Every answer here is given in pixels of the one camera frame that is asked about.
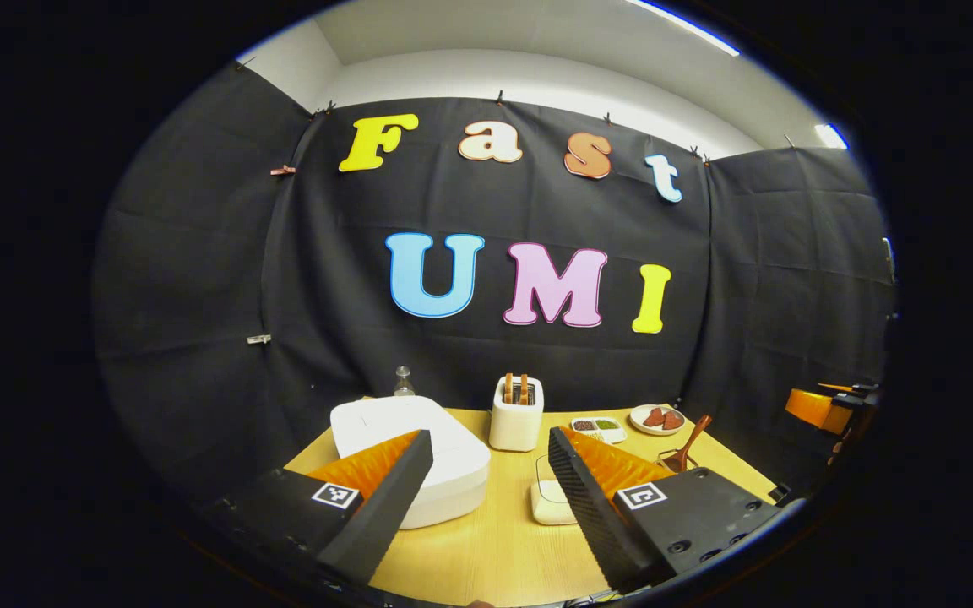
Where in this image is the white rice cooker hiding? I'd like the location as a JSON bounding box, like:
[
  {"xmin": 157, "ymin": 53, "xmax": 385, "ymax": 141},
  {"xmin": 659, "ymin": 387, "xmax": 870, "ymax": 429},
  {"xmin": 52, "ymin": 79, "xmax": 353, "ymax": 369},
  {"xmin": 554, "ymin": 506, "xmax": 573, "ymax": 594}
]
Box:
[{"xmin": 330, "ymin": 395, "xmax": 492, "ymax": 530}]

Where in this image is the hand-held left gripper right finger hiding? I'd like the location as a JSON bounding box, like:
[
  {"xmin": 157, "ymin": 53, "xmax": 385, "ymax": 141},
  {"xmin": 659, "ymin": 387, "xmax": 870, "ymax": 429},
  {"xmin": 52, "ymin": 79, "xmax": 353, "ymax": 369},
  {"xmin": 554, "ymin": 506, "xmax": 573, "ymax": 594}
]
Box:
[{"xmin": 547, "ymin": 426, "xmax": 783, "ymax": 594}]

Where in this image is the white round plate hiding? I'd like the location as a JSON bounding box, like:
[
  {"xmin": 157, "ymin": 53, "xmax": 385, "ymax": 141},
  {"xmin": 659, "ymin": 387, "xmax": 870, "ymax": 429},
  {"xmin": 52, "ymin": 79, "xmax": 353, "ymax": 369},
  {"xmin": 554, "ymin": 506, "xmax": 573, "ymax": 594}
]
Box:
[{"xmin": 629, "ymin": 404, "xmax": 688, "ymax": 437}]

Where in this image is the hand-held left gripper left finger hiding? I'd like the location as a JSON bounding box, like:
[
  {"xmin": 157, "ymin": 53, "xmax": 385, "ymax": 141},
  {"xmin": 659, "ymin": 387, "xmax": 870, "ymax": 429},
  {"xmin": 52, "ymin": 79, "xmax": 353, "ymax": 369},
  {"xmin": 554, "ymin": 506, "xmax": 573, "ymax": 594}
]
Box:
[{"xmin": 199, "ymin": 429, "xmax": 435, "ymax": 588}]

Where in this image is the clear plastic rice box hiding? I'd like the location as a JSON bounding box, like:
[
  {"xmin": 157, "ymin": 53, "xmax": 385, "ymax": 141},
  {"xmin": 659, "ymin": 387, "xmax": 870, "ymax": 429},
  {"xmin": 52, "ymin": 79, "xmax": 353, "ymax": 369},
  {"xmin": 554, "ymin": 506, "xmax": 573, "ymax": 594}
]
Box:
[{"xmin": 530, "ymin": 456, "xmax": 580, "ymax": 526}]

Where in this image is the brown wooden spoon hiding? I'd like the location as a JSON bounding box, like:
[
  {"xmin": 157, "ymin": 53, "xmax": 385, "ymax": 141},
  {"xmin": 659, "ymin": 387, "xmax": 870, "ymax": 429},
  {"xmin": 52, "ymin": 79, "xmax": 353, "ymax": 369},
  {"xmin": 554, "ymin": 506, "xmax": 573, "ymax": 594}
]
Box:
[{"xmin": 664, "ymin": 414, "xmax": 714, "ymax": 472}]

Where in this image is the white divided bean dish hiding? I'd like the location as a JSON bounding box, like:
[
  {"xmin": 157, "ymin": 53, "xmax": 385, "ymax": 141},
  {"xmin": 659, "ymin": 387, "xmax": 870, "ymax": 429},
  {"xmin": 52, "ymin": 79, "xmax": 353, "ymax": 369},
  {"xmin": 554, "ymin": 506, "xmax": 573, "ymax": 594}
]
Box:
[{"xmin": 570, "ymin": 416, "xmax": 628, "ymax": 445}]

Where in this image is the white toaster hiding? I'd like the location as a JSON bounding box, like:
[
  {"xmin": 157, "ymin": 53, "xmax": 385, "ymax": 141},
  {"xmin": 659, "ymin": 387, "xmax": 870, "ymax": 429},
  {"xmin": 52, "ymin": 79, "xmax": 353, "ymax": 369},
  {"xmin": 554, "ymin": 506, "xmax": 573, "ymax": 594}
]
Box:
[{"xmin": 488, "ymin": 374, "xmax": 545, "ymax": 453}]

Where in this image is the black backdrop cloth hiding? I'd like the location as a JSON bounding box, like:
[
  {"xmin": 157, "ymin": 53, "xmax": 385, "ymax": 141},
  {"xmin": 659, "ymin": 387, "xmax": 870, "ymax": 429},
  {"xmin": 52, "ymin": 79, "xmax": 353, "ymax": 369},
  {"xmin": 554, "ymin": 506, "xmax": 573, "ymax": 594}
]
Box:
[{"xmin": 91, "ymin": 59, "xmax": 897, "ymax": 508}]

